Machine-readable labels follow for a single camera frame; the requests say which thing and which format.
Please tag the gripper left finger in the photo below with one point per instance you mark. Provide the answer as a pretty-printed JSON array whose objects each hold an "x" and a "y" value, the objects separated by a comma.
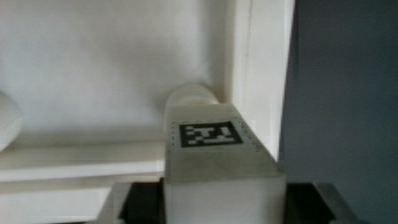
[{"x": 109, "y": 216}]

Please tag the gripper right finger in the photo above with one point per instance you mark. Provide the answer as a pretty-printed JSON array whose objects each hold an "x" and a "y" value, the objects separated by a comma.
[{"x": 345, "y": 216}]

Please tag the white table leg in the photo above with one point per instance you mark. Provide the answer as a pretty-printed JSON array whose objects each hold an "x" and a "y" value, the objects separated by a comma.
[{"x": 225, "y": 183}]

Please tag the white square tabletop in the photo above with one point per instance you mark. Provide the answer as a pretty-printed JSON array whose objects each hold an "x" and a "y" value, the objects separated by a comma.
[{"x": 97, "y": 57}]

